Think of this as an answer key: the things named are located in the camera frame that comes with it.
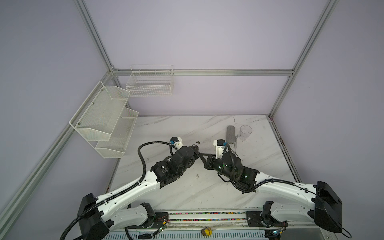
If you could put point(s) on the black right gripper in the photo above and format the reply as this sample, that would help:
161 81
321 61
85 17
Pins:
209 160

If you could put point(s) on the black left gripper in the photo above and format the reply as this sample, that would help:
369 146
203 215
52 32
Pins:
196 155

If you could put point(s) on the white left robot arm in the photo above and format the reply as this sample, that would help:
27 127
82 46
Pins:
95 214

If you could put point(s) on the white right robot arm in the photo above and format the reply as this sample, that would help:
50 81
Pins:
316 203

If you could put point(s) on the grey fabric oblong case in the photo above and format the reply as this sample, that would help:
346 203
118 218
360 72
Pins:
231 135

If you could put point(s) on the clear plastic cup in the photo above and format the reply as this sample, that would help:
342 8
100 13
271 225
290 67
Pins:
245 132

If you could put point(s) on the white mesh two-tier shelf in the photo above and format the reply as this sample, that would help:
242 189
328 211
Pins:
105 121

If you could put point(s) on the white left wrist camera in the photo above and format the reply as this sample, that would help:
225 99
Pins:
177 142

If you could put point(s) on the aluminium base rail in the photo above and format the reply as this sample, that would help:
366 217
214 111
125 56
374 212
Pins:
237 225

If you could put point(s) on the yellow connector on rail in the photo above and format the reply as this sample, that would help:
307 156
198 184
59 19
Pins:
206 232

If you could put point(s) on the aluminium frame back beam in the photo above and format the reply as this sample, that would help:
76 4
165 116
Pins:
179 72

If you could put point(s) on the white wire basket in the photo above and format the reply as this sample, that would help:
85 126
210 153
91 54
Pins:
151 81

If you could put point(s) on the aluminium frame post left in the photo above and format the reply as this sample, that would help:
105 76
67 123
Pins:
93 32

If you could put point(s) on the aluminium frame post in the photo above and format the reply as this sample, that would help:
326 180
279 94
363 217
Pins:
311 41
93 32

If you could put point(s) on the aluminium frame post right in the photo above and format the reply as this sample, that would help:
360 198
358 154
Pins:
311 41

